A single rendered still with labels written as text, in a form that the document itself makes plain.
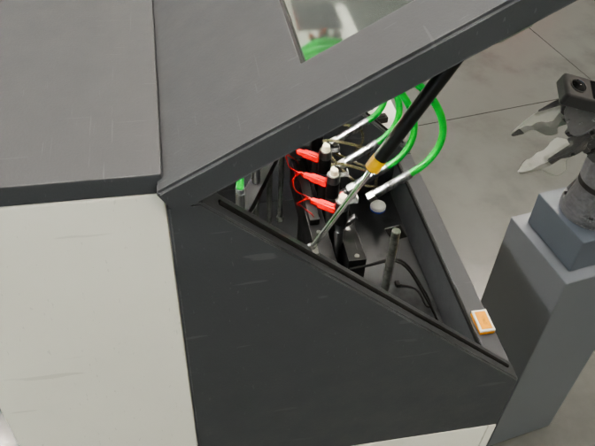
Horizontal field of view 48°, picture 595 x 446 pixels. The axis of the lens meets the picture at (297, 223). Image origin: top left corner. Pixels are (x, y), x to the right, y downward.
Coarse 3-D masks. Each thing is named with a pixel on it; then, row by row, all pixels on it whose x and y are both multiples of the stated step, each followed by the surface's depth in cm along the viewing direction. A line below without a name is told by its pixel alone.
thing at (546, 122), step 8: (536, 112) 111; (544, 112) 109; (552, 112) 108; (560, 112) 107; (528, 120) 111; (536, 120) 110; (544, 120) 109; (552, 120) 108; (560, 120) 108; (520, 128) 112; (528, 128) 112; (536, 128) 111; (544, 128) 112; (552, 128) 112
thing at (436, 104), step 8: (432, 104) 118; (440, 104) 118; (440, 112) 119; (440, 120) 120; (440, 128) 122; (440, 136) 123; (440, 144) 124; (432, 152) 126; (424, 160) 127; (432, 160) 127; (416, 168) 128; (240, 184) 123; (240, 192) 124
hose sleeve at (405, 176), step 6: (402, 174) 129; (408, 174) 128; (390, 180) 130; (396, 180) 129; (402, 180) 129; (384, 186) 130; (390, 186) 129; (396, 186) 129; (378, 192) 130; (384, 192) 130
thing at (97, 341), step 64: (0, 0) 101; (64, 0) 102; (128, 0) 102; (0, 64) 88; (64, 64) 89; (128, 64) 90; (0, 128) 78; (64, 128) 79; (128, 128) 79; (0, 192) 72; (64, 192) 73; (128, 192) 75; (0, 256) 78; (64, 256) 80; (128, 256) 82; (0, 320) 86; (64, 320) 88; (128, 320) 90; (0, 384) 95; (64, 384) 98; (128, 384) 101
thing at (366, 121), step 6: (378, 108) 147; (384, 108) 147; (372, 114) 148; (378, 114) 147; (360, 120) 149; (366, 120) 148; (372, 120) 148; (354, 126) 149; (360, 126) 149; (366, 126) 149; (342, 132) 150; (348, 132) 149; (354, 132) 149; (330, 138) 152; (336, 138) 150; (342, 138) 150; (336, 144) 151
